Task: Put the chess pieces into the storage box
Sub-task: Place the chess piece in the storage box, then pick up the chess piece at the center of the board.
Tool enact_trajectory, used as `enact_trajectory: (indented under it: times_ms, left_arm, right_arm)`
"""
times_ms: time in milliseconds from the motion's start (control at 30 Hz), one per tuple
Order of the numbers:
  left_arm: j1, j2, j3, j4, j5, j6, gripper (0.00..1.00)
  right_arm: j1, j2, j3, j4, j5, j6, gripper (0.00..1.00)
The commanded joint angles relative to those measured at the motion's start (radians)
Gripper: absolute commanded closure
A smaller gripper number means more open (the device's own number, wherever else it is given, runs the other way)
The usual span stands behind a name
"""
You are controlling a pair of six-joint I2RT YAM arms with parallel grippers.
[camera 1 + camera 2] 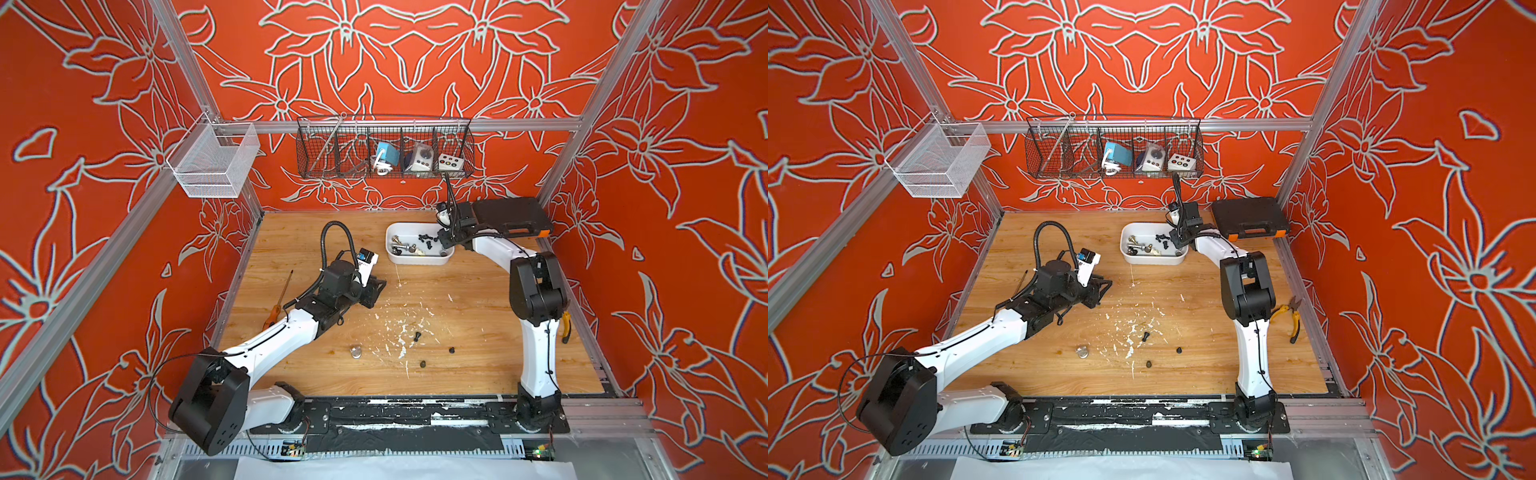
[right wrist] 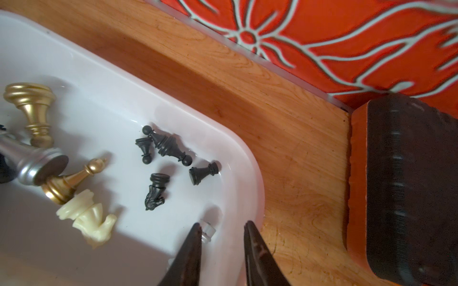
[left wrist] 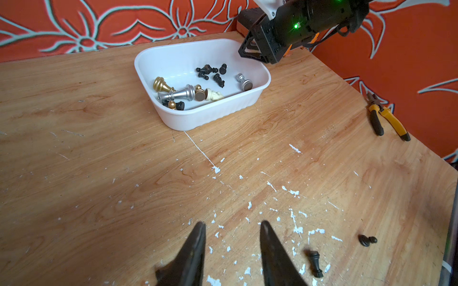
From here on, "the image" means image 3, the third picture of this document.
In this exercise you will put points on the white plastic storage box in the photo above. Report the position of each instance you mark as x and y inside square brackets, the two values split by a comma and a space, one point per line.
[177, 64]

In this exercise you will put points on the black pawn bottom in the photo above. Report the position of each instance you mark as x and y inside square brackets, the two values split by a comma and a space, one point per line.
[367, 241]

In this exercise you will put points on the black chess king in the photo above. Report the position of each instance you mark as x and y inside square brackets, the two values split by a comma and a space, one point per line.
[205, 71]

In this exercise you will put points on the black pawn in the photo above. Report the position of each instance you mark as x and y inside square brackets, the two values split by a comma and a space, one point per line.
[314, 258]
[367, 241]

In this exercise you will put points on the gold pawn chess piece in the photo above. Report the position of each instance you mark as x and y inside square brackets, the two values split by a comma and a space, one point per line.
[199, 93]

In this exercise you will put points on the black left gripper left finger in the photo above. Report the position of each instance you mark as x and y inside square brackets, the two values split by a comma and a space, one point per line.
[187, 267]

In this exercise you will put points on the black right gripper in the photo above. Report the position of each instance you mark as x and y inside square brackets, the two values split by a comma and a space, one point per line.
[305, 23]

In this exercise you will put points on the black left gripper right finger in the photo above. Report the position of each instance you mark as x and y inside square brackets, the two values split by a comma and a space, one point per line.
[278, 269]

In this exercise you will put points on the yellow handled pliers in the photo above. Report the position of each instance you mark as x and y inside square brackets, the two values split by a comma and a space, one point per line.
[375, 110]

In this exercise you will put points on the silver chess piece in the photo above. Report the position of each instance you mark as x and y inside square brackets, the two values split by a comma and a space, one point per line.
[245, 84]
[187, 93]

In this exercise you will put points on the cream chess piece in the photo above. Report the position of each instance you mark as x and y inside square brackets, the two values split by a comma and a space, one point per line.
[213, 95]

